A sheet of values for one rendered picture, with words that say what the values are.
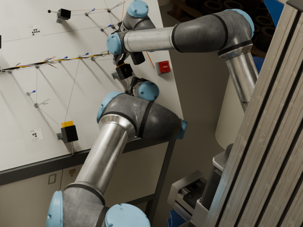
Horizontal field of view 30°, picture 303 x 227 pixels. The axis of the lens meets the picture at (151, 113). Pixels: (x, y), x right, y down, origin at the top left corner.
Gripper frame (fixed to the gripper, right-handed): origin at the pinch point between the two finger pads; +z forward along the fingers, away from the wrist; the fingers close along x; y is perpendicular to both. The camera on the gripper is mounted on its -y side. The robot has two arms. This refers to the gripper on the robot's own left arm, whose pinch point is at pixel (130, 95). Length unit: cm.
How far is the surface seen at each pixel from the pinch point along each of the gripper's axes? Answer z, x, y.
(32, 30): -4.8, 48.0, 10.4
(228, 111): 118, -87, 19
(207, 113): 165, -88, 16
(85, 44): 1.9, 25.5, 13.6
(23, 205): 5, 27, -60
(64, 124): -16.2, 23.8, -20.7
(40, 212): 12, 18, -62
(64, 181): 6.5, 13.3, -44.8
